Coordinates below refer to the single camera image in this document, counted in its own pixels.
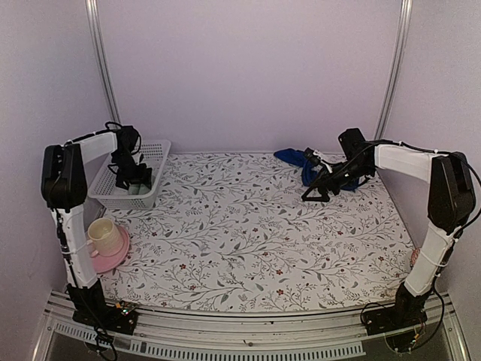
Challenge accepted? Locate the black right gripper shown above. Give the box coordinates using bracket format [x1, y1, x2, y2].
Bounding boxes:
[302, 158, 372, 202]

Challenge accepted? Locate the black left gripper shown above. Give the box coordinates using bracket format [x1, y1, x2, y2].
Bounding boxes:
[112, 150, 153, 190]

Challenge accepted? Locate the light green towel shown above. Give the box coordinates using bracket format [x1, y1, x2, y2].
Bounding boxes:
[128, 184, 151, 196]

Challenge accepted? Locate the white plastic basket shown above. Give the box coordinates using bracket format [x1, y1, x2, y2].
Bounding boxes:
[88, 139, 171, 210]

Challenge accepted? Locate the blue towel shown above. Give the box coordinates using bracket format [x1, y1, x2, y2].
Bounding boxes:
[274, 148, 342, 187]

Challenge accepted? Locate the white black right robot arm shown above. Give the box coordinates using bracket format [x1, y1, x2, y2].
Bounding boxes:
[301, 128, 480, 328]

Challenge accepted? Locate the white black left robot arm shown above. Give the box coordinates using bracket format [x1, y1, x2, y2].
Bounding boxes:
[41, 122, 153, 326]

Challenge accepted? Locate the pink cup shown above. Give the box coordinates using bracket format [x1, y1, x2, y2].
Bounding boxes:
[87, 218, 119, 256]

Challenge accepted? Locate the pink plate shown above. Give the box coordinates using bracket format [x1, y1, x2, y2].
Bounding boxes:
[90, 225, 130, 274]

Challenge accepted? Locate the orange patterned round object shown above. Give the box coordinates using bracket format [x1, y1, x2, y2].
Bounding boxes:
[410, 248, 420, 268]

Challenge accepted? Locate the left aluminium frame post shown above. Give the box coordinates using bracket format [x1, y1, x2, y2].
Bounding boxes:
[85, 0, 122, 124]

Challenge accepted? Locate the aluminium frame post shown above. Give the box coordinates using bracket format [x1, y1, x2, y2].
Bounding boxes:
[374, 0, 413, 140]
[85, 0, 122, 124]

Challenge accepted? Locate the aluminium front rail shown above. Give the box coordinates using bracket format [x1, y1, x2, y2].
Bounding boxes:
[32, 292, 471, 360]

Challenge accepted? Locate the right aluminium frame post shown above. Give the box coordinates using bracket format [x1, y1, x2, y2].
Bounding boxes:
[374, 0, 413, 140]

